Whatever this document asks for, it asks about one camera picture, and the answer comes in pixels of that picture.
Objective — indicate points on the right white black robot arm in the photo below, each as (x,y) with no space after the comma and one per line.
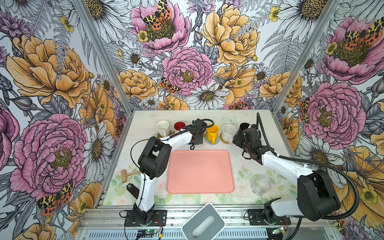
(316,197)

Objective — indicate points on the black rectangular remote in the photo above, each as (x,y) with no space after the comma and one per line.
(133,190)

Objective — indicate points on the white mug red inside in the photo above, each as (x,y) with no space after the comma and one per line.
(179,125)

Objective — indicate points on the pink rectangular tray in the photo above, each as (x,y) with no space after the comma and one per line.
(200,172)

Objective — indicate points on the green circuit board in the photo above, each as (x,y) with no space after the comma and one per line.
(146,233)

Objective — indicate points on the woven wicker round coaster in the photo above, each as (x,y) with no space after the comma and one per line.
(226,139)

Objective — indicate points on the aluminium front rail frame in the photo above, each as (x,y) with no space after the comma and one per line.
(108,224)

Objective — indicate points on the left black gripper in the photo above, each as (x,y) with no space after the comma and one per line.
(200,141)

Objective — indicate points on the matte brown round coaster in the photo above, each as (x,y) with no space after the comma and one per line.
(160,136)

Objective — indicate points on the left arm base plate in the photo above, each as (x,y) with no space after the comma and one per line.
(153,218)

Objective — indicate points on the black mug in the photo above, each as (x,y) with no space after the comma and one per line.
(243,126)

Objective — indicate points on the white mug off tray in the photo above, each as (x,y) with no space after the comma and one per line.
(163,128)

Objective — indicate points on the yellow mug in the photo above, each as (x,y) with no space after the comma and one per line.
(212,133)

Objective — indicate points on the grey blue round coaster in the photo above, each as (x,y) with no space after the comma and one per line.
(210,142)

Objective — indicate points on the clear glass cup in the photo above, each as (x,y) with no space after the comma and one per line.
(260,185)

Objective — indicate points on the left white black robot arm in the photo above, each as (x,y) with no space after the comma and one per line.
(152,163)

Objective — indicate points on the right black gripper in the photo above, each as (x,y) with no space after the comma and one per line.
(238,140)

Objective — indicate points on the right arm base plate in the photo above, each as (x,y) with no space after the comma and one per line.
(259,217)

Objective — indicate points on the small wooden mallet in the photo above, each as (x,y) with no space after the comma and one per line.
(125,175)

